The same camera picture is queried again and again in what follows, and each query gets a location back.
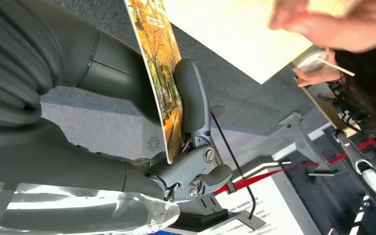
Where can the red barrier belt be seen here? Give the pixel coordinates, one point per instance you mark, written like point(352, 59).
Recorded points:
point(262, 176)

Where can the person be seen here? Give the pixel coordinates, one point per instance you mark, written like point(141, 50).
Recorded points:
point(369, 84)

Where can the grey kiosk stand plain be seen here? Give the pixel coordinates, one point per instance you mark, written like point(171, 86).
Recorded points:
point(301, 139)

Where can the white sign board with text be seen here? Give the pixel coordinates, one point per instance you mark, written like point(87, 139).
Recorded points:
point(272, 207)

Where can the black stanchion post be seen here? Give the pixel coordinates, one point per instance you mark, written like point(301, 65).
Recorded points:
point(219, 111)

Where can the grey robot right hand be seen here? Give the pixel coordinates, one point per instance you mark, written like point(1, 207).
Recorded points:
point(61, 162)

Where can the tan wooden panel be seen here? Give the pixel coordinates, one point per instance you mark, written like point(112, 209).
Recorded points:
point(334, 103)

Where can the clear plastic guard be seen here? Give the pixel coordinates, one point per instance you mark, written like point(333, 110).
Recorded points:
point(77, 214)

